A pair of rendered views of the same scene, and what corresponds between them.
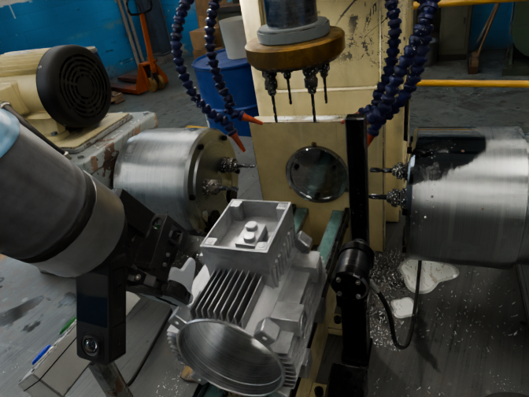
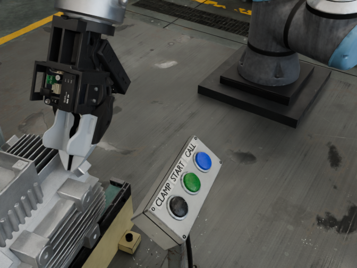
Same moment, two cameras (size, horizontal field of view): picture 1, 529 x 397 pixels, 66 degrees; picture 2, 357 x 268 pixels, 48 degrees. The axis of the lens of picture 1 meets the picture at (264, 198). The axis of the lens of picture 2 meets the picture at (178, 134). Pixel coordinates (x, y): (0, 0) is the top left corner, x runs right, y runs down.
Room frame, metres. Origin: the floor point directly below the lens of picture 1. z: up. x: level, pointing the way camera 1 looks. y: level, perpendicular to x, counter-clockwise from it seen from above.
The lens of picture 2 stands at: (0.83, 0.26, 1.50)
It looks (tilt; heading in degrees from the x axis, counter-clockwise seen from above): 40 degrees down; 177
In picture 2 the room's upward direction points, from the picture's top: 1 degrees clockwise
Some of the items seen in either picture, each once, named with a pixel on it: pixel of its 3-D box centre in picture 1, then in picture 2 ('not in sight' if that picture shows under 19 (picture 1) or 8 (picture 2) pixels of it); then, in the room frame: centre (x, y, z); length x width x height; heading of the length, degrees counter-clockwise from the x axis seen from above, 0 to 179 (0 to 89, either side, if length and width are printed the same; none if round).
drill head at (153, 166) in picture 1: (164, 180); not in sight; (0.88, 0.23, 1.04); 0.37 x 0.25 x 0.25; 64
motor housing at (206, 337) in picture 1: (253, 306); (17, 224); (0.45, 0.05, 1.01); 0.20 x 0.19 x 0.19; 156
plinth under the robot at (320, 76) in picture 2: not in sight; (266, 81); (-0.24, 0.60, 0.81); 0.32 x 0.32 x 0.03; 54
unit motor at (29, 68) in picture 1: (48, 141); not in sight; (0.98, 0.50, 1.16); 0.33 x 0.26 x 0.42; 64
